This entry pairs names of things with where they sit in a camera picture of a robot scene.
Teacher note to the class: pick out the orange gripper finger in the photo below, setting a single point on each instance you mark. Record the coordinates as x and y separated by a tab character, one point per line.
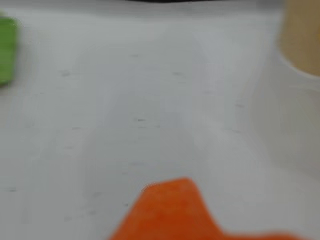
170	215

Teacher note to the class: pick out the green paper-wrapped packet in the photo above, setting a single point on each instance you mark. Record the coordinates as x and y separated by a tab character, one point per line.
7	52

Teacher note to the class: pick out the black foam border strip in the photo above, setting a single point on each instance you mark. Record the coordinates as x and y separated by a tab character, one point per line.
200	1

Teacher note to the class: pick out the paper cup with orange label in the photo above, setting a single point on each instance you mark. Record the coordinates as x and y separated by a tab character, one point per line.
300	37

